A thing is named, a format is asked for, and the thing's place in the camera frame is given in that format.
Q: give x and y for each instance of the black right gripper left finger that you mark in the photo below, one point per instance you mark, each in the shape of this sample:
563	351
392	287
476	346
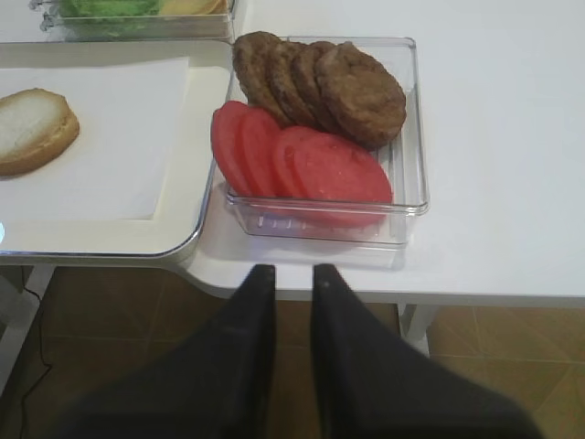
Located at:
216	384

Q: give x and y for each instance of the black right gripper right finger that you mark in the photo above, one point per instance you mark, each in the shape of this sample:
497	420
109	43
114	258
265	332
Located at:
370	383

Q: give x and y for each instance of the green lettuce pile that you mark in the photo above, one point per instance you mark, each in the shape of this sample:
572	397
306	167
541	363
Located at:
108	18

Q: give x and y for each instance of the clear box with lettuce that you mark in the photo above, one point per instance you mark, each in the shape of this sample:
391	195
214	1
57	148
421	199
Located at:
217	26

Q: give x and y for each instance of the clear box with patties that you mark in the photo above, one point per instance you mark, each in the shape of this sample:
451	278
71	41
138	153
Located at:
346	223

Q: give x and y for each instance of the white metal tray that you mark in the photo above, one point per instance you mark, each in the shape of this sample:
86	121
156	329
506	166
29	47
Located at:
181	206

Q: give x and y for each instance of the tomato slice front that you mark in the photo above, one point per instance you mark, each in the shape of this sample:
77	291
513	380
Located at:
330	168

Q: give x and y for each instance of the tomato slice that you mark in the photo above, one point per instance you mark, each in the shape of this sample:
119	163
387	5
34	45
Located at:
287	184
330	168
257	134
225	146

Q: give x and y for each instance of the tomato slice back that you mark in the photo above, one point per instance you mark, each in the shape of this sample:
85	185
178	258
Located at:
225	146

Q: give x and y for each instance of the brown patty front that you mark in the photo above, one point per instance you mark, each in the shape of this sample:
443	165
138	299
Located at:
364	98

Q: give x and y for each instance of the brown patty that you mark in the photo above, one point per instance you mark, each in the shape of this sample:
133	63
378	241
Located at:
303	75
280	78
250	54
364	98

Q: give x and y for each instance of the white paper sheet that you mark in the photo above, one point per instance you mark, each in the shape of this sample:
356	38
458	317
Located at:
115	169

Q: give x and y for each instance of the bottom bun half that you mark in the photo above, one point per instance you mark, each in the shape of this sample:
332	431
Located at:
37	126

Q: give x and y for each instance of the brown patty back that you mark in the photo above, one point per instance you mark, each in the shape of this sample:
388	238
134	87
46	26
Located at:
250	54

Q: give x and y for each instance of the yellow cheese slices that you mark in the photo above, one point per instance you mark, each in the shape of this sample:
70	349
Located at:
192	7

